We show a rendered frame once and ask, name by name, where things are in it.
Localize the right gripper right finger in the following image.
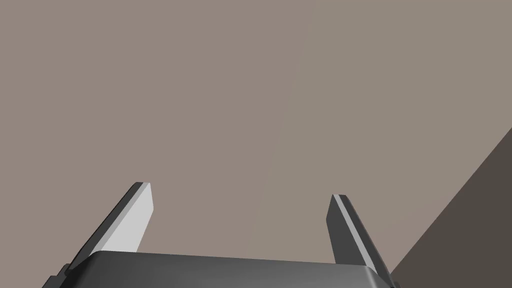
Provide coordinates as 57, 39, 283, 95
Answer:
325, 193, 392, 278

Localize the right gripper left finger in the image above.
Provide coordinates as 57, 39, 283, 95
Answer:
69, 181, 155, 270

